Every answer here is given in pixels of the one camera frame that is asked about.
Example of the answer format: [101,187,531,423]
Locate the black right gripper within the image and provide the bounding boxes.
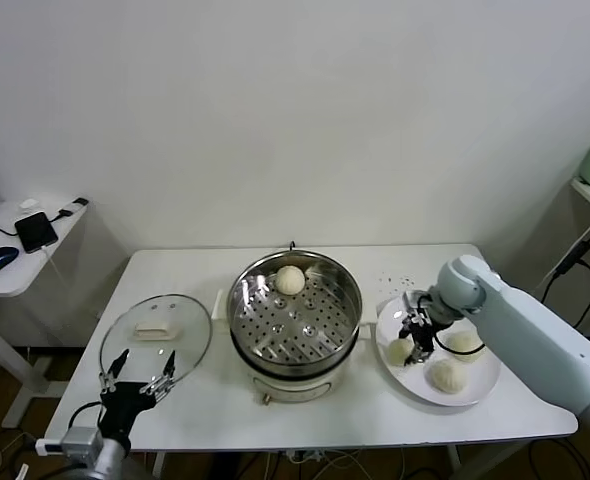
[398,308,440,367]

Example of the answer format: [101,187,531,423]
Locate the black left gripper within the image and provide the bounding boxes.
[98,348,177,442]

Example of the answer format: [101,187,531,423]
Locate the white steamed baozi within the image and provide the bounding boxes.
[387,338,416,369]
[446,330,486,362]
[274,265,307,296]
[427,358,470,395]

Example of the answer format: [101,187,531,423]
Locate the round glass pot lid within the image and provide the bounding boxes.
[98,293,213,394]

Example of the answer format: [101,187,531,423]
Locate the stainless steel steamer basket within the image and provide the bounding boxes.
[226,251,364,370]

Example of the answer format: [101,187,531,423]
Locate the white round plate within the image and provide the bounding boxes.
[374,293,503,406]

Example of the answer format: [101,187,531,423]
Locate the white power strip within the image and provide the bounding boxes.
[284,449,326,464]

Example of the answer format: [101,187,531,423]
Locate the white side desk with phone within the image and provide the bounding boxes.
[0,199,129,432]

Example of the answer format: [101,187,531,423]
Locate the black smartphone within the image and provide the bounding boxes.
[13,211,59,255]

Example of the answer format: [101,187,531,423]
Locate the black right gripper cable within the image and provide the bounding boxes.
[433,319,487,357]

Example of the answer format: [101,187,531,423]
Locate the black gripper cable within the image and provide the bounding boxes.
[433,319,487,357]
[68,402,104,431]

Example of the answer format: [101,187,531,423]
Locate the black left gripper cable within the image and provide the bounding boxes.
[68,402,104,431]

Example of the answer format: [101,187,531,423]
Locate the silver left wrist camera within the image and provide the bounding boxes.
[34,427,104,456]

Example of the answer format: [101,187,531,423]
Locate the white charging cable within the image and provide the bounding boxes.
[38,244,71,296]

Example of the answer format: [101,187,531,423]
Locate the thin white cable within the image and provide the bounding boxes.
[534,215,590,297]

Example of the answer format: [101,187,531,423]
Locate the black power cable with brick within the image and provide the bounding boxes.
[539,208,590,331]

